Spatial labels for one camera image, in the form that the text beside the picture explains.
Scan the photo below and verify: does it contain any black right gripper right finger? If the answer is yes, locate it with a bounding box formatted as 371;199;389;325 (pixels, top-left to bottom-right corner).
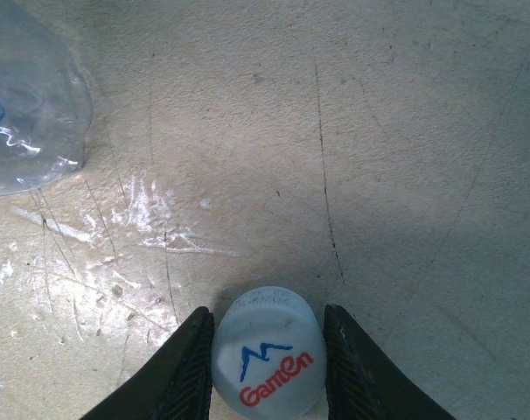
323;304;457;420

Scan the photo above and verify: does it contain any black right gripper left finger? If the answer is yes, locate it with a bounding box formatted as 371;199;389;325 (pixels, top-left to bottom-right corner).
79;305;215;420

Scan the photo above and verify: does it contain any tall clear plastic bottle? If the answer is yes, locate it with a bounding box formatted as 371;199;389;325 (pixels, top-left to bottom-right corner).
0;0;94;197

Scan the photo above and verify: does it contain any white Ganten bottle cap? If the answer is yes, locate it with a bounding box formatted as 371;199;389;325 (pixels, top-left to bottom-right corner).
210;286;328;416

